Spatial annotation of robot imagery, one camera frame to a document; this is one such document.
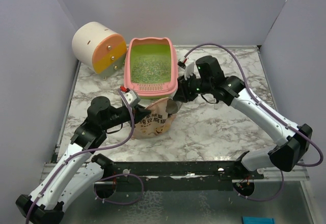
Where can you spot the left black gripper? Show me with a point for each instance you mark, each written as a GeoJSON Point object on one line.
{"type": "Point", "coordinates": [140, 113]}

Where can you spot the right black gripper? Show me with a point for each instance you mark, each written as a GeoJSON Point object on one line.
{"type": "Point", "coordinates": [183, 93]}

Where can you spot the beige cat litter bag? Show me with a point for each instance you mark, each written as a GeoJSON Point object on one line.
{"type": "Point", "coordinates": [157, 123]}

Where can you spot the clear plastic litter scoop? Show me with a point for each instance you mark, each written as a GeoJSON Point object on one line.
{"type": "Point", "coordinates": [173, 107]}

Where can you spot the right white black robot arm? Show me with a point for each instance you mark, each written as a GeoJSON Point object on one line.
{"type": "Point", "coordinates": [205, 76]}

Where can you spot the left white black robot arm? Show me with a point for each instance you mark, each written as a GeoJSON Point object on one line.
{"type": "Point", "coordinates": [79, 167]}

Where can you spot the pink green litter box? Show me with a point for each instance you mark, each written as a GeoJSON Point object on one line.
{"type": "Point", "coordinates": [151, 46]}

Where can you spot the green litter granules pile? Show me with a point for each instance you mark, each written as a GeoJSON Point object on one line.
{"type": "Point", "coordinates": [150, 69]}

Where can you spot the cream orange cylindrical container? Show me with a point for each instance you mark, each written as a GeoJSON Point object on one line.
{"type": "Point", "coordinates": [100, 48]}

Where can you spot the blue object at bottom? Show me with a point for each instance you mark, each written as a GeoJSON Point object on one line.
{"type": "Point", "coordinates": [257, 220]}

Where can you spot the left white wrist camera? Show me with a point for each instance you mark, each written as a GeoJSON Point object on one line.
{"type": "Point", "coordinates": [129, 97]}

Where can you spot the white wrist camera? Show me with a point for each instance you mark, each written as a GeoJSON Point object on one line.
{"type": "Point", "coordinates": [188, 67]}
{"type": "Point", "coordinates": [129, 97]}

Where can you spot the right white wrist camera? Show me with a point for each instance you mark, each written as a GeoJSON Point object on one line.
{"type": "Point", "coordinates": [188, 67]}

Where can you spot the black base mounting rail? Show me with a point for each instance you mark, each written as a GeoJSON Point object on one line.
{"type": "Point", "coordinates": [172, 175]}

